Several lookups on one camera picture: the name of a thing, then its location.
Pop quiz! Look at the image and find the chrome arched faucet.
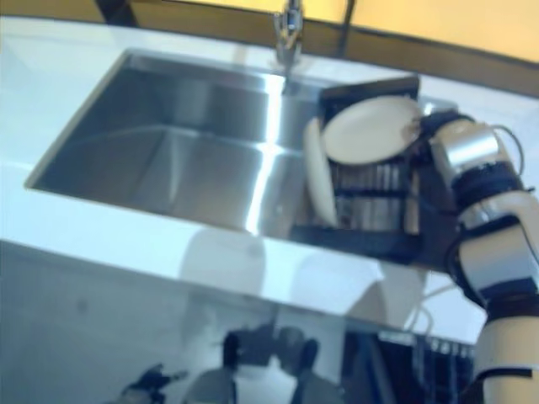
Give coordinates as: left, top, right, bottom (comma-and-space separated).
271, 0, 307, 85

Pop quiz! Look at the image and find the cream round plate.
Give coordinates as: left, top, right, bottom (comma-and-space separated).
303, 117, 338, 226
322, 97, 422, 163

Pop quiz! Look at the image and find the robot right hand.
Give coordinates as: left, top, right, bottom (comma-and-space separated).
402, 107, 464, 161

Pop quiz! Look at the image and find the yellow window with dark frame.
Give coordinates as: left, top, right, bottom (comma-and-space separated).
0, 0, 539, 98

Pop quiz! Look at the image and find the stainless steel sink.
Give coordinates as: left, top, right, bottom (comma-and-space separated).
23, 48, 458, 270

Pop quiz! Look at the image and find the wire dishwasher rack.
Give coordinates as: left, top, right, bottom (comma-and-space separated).
378, 330, 479, 404

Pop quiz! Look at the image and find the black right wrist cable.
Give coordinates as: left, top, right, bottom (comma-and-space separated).
492, 124, 527, 178

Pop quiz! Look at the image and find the black sink drying rack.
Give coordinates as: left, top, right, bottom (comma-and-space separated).
290, 75, 460, 266

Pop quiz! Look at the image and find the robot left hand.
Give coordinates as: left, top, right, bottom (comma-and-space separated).
125, 364, 189, 397

